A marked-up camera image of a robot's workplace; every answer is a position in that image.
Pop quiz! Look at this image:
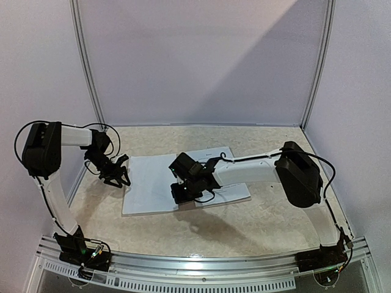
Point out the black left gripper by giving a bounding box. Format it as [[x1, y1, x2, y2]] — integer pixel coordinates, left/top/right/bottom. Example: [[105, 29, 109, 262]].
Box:
[[86, 150, 131, 188]]

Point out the brown paper folder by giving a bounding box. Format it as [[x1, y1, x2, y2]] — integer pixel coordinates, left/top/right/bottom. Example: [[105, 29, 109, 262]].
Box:
[[174, 201, 201, 212]]

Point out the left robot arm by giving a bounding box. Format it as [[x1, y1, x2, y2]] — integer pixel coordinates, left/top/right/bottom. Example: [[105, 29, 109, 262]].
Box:
[[15, 120, 131, 265]]

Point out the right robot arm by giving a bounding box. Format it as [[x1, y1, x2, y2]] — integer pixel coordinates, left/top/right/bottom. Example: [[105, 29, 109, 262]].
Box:
[[169, 141, 353, 266]]

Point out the aluminium front rail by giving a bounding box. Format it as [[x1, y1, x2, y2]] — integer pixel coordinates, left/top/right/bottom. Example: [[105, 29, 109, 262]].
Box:
[[35, 234, 372, 279]]

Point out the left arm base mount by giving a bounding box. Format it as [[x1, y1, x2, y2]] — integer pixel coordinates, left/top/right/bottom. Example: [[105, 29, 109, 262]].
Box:
[[59, 240, 113, 272]]

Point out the perforated white cable tray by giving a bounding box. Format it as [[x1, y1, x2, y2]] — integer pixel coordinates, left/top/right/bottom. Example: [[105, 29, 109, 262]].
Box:
[[36, 260, 297, 292]]

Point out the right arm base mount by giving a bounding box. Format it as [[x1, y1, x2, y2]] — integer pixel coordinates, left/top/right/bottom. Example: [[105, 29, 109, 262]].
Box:
[[294, 245, 353, 273]]

